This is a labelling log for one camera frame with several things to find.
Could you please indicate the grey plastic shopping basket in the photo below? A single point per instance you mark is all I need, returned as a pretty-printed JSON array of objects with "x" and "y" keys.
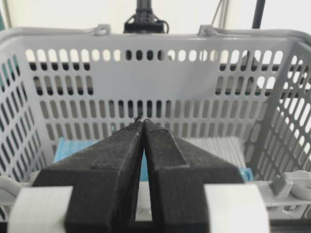
[{"x": 65, "y": 84}]

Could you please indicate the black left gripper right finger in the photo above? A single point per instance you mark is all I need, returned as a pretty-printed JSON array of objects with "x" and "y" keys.
[{"x": 177, "y": 171}]

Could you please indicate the black camera stand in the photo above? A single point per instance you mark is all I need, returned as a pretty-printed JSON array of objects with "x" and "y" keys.
[{"x": 145, "y": 21}]

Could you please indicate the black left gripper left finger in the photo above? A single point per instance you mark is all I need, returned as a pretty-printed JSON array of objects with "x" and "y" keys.
[{"x": 92, "y": 191}]

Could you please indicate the grey basket handle far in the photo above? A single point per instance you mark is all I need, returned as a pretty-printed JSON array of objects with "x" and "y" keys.
[{"x": 209, "y": 30}]

